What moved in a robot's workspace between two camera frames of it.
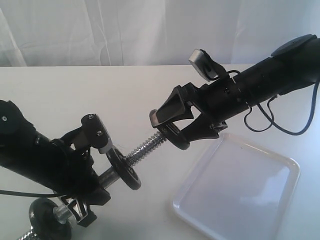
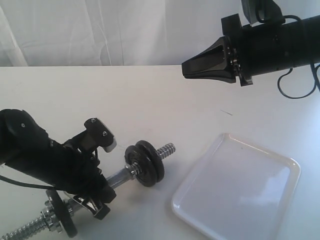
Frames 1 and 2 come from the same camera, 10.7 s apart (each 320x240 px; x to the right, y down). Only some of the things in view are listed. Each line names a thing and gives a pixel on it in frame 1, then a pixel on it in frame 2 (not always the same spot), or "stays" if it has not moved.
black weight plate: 172,133 → 156,156
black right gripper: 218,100 → 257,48
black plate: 45,224 → 62,213
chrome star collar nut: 61,213 → 49,218
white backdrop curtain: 105,33 stays
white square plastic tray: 238,191 stays
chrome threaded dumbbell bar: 110,177 → 73,204
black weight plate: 126,171 → 148,176
